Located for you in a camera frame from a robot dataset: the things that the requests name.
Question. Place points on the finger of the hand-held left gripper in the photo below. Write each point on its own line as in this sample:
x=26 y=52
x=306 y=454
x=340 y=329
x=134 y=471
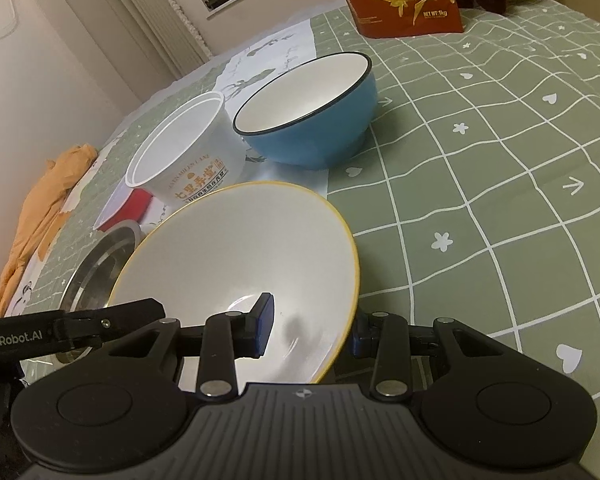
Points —
x=130 y=310

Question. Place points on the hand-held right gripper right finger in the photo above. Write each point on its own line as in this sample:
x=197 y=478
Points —
x=358 y=342

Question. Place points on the white curtain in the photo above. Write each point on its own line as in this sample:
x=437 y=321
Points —
x=165 y=15

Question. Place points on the white printed plastic cup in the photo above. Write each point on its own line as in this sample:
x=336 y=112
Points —
x=195 y=150

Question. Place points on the red rectangular plastic container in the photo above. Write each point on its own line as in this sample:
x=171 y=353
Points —
x=135 y=206

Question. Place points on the white bowl with yellow rim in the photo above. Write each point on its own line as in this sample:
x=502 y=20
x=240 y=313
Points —
x=230 y=260

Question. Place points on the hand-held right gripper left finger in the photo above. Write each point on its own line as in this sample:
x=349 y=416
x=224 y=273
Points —
x=262 y=325

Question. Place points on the blue bowl with white inside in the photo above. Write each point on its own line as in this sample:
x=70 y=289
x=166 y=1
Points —
x=320 y=125

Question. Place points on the orange cloth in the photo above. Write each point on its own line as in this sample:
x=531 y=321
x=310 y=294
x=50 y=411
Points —
x=45 y=200

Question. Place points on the green checked bed sheet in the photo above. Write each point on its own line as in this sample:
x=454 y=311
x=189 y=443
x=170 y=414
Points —
x=480 y=160

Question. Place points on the stainless steel plate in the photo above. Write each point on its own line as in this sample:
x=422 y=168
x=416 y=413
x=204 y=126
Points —
x=95 y=265

